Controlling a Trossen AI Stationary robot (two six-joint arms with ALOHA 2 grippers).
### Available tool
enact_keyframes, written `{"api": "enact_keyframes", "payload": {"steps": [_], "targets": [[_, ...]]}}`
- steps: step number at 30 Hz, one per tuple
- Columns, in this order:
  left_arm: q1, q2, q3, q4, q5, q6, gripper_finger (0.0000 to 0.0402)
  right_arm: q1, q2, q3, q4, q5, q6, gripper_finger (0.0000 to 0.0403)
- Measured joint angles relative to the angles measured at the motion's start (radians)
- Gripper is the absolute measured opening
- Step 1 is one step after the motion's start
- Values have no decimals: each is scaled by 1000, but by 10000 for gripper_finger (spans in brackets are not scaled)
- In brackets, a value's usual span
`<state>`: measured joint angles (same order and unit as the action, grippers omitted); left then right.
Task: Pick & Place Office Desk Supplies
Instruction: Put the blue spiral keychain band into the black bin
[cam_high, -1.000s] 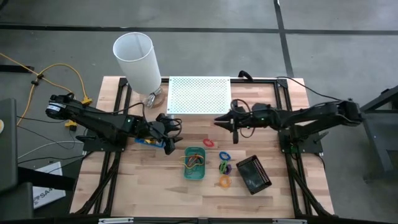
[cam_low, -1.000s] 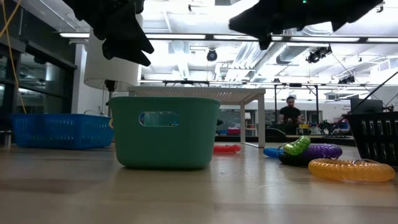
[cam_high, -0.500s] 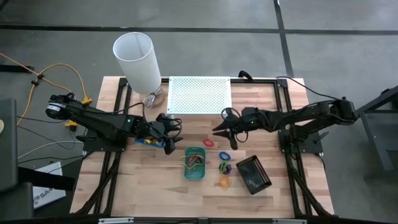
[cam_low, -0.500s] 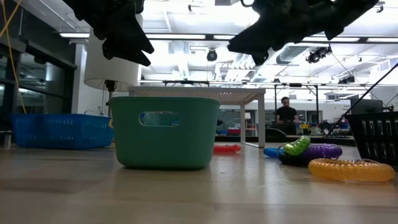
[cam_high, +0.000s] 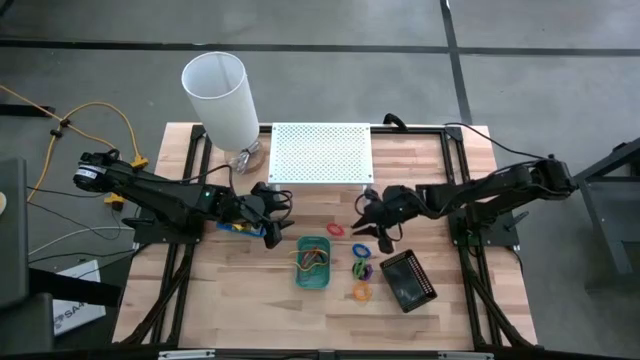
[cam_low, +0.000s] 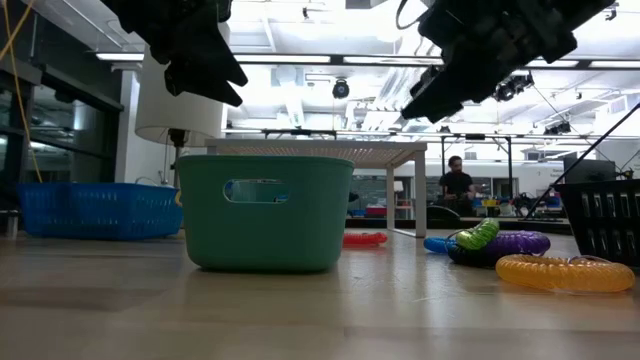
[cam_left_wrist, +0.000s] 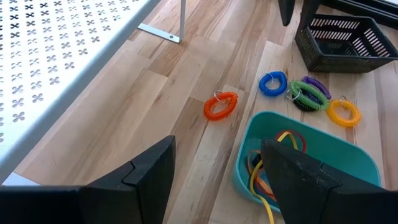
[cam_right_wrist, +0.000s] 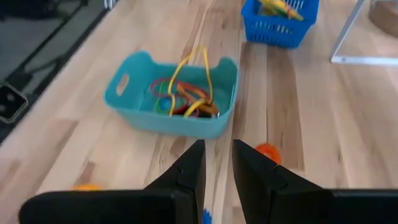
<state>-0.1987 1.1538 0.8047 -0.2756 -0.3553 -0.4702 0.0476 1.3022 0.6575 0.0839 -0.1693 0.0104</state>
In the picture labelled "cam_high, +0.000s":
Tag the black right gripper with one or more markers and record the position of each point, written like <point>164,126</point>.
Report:
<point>397,207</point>

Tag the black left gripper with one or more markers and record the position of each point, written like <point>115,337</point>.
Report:
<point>240,207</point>

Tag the yellow and white crayon packet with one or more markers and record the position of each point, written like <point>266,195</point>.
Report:
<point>257,231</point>

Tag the purple coil wristband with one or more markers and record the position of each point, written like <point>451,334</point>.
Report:
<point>370,272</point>

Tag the green coil wristband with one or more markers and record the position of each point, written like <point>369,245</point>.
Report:
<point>355,270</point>

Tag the red rubber band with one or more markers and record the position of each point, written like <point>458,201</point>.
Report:
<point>314,254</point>

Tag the yellow rubber band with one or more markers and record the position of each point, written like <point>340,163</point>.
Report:
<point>320,251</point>

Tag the yellow coil wristband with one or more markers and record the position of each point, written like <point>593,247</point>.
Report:
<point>355,291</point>

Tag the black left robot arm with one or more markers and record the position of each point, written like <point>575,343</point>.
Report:
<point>160,197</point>

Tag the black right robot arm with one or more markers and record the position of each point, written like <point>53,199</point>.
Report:
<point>480,192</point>

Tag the blue plastic basket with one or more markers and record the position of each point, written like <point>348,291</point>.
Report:
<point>225,230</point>

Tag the black plastic basket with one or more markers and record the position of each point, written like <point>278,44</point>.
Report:
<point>407,285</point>

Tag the white perforated metal shelf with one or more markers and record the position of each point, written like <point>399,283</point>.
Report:
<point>320,152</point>

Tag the green plastic bin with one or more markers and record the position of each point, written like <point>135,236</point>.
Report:
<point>314,282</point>

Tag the white cylindrical table lamp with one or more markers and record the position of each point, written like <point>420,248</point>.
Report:
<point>220,105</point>

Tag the white cardboard box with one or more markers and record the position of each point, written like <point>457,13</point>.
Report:
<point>82,305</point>

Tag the black flat bar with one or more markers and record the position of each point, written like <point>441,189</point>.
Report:
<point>75,287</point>

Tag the black metal stand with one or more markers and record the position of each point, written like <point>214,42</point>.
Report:
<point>595,175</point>

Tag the grey cabinet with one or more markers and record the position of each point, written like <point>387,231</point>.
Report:
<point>12,240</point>

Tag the black aluminium table frame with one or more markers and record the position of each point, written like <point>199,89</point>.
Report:
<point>420,129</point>

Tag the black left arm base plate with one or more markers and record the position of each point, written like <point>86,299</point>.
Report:
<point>150,234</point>

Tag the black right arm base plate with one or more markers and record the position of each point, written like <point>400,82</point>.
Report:
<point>505,236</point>

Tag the silver table bracket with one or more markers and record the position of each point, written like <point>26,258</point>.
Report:
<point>185,354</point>
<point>465,355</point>

